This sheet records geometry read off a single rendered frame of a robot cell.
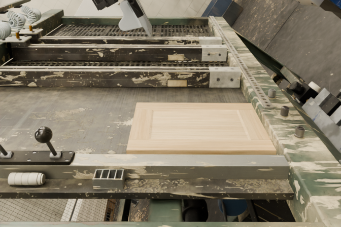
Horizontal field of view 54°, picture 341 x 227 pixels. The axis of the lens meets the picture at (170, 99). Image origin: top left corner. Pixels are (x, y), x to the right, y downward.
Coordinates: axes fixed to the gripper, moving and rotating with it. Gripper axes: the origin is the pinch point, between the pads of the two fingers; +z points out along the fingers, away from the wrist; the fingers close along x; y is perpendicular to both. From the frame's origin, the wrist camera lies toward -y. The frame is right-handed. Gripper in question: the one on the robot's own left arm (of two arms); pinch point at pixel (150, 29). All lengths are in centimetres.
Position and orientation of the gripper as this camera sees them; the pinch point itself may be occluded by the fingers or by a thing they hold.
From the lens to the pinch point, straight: 74.0
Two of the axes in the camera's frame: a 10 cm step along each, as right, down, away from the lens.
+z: 4.7, 8.2, 3.2
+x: 0.4, 3.4, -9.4
